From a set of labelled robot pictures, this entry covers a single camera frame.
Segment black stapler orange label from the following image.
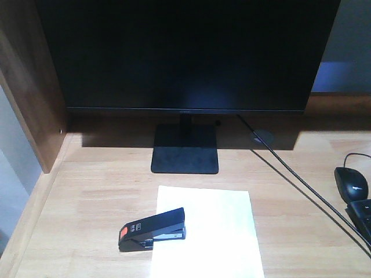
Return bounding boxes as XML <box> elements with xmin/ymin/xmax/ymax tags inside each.
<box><xmin>118</xmin><ymin>207</ymin><xmax>186</xmax><ymax>252</ymax></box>

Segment white paper sheets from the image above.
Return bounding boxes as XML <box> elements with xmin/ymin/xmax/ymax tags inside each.
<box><xmin>150</xmin><ymin>186</ymin><xmax>264</xmax><ymax>277</ymax></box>

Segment wooden desk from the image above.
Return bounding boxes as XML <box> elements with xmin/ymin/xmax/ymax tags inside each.
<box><xmin>1</xmin><ymin>1</ymin><xmax>370</xmax><ymax>277</ymax></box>

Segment black monitor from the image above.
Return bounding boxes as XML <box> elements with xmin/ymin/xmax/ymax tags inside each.
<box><xmin>36</xmin><ymin>1</ymin><xmax>340</xmax><ymax>174</ymax></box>

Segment black computer mouse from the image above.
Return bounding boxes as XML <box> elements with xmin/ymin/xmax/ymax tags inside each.
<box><xmin>334</xmin><ymin>167</ymin><xmax>369</xmax><ymax>204</ymax></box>

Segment black keyboard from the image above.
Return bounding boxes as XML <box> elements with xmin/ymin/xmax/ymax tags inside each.
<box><xmin>346</xmin><ymin>199</ymin><xmax>370</xmax><ymax>244</ymax></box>

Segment grey desk cable grommet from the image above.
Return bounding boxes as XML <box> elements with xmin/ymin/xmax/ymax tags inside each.
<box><xmin>250</xmin><ymin>130</ymin><xmax>274</xmax><ymax>144</ymax></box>

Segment black monitor cable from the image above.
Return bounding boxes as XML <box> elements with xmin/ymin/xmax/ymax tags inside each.
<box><xmin>236</xmin><ymin>113</ymin><xmax>371</xmax><ymax>253</ymax></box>

